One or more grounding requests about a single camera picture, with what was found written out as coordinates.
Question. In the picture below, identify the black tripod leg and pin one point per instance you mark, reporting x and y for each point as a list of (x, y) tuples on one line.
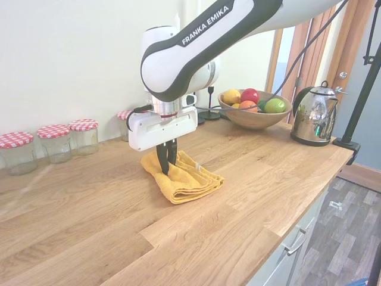
[(374, 268)]

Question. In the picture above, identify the white taper candle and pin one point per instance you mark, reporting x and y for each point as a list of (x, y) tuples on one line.
[(178, 20)]

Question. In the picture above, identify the blue object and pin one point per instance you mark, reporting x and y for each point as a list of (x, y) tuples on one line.
[(360, 282)]

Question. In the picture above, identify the yellow lemon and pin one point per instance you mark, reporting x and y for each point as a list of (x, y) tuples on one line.
[(232, 96)]

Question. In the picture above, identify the small white plastic piece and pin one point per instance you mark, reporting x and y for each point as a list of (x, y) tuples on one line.
[(336, 205)]

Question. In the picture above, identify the pale grey kitchen cabinet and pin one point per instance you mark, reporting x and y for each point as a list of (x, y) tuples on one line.
[(285, 268)]

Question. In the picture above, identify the green apple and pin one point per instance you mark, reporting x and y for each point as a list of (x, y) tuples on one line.
[(275, 105)]

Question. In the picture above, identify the yellow terry towel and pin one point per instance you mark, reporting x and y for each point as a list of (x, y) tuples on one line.
[(184, 184)]

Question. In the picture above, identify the orange fruit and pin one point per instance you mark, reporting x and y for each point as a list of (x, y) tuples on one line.
[(247, 106)]

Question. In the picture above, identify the black camera stand with clamp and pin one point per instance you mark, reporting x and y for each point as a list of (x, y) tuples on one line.
[(348, 144)]

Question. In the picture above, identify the silver door hinge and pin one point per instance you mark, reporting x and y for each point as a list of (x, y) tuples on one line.
[(299, 82)]

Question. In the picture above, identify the red apple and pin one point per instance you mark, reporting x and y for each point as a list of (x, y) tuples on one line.
[(250, 94)]

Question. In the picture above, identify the wooden door frame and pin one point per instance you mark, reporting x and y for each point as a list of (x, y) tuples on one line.
[(321, 44)]

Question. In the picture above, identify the medium black candle holder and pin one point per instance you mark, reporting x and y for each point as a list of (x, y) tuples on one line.
[(212, 114)]

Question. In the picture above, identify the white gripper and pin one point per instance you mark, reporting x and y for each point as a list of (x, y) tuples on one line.
[(149, 131)]

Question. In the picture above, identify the wooden fruit bowl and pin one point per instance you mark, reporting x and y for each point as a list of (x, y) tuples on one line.
[(256, 120)]

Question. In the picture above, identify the small yellow fruit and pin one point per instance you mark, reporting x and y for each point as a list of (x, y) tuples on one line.
[(235, 105)]

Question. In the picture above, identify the chrome electric kettle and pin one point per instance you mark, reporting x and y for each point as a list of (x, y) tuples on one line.
[(312, 119)]

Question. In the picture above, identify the silver door lock knob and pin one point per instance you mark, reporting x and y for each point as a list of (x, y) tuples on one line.
[(343, 74)]

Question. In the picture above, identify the glass jar red checked lid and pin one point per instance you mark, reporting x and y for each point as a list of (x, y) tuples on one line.
[(84, 138), (55, 146), (122, 114), (18, 155)]

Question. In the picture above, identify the dark green lime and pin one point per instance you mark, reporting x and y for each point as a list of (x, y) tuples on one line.
[(262, 105)]

